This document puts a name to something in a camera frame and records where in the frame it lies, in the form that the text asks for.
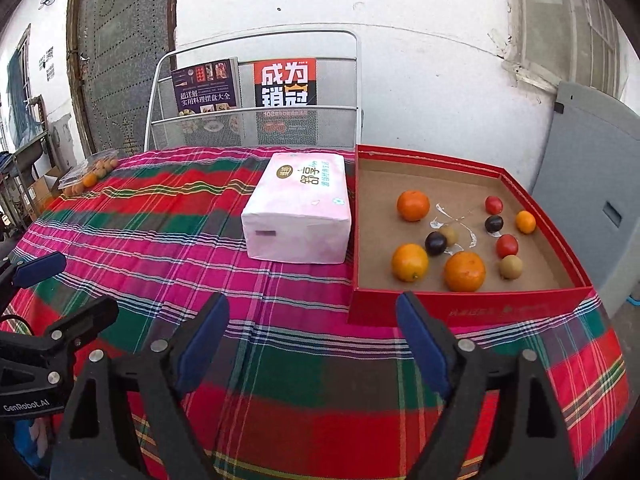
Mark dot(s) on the small kiwi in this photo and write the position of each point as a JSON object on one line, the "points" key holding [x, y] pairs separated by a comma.
{"points": [[450, 233]]}

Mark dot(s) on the green kiwi fruit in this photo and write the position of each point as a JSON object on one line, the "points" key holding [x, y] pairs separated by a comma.
{"points": [[511, 267]]}

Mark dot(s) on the red tomato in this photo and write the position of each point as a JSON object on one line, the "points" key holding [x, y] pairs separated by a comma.
{"points": [[507, 245], [493, 205]]}

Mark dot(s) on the clear plastic fruit container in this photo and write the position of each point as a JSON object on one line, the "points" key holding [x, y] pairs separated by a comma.
{"points": [[88, 173]]}

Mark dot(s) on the small yellow orange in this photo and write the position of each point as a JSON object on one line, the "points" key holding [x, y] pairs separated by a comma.
{"points": [[525, 222]]}

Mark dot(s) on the cardboard box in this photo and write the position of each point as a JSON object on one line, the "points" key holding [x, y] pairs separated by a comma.
{"points": [[45, 190]]}

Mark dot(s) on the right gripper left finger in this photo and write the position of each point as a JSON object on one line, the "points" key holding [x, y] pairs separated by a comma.
{"points": [[97, 439]]}

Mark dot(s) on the dark plum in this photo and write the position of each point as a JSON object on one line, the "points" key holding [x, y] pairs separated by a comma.
{"points": [[493, 224], [435, 243]]}

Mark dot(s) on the studded metal door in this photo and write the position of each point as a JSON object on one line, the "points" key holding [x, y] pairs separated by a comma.
{"points": [[113, 47]]}

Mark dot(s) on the metal mesh rack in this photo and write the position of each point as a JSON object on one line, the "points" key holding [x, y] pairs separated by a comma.
{"points": [[334, 123]]}

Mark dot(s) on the plaid tablecloth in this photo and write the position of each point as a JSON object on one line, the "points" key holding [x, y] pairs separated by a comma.
{"points": [[295, 391]]}

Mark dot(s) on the red black white book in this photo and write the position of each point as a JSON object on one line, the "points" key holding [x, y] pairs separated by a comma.
{"points": [[285, 83]]}

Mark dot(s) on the blue gloved left hand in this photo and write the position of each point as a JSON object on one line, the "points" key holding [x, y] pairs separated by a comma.
{"points": [[31, 440]]}

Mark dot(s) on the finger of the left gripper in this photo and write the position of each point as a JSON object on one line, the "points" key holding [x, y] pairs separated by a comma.
{"points": [[78, 329], [28, 274]]}

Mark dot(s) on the dark cookbook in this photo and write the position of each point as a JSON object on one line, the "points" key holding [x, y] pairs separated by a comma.
{"points": [[207, 87]]}

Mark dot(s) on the white tissue pack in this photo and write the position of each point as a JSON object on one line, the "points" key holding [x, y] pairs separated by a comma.
{"points": [[299, 211]]}

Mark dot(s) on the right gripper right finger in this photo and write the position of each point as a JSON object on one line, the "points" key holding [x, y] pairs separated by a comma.
{"points": [[528, 436]]}

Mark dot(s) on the grey metal cabinet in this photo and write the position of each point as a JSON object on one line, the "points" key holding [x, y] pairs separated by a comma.
{"points": [[588, 184]]}

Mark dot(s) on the large orange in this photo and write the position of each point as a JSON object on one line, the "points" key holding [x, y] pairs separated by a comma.
{"points": [[464, 272]]}

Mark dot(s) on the red cardboard box tray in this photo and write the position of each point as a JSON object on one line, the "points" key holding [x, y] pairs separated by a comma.
{"points": [[553, 281]]}

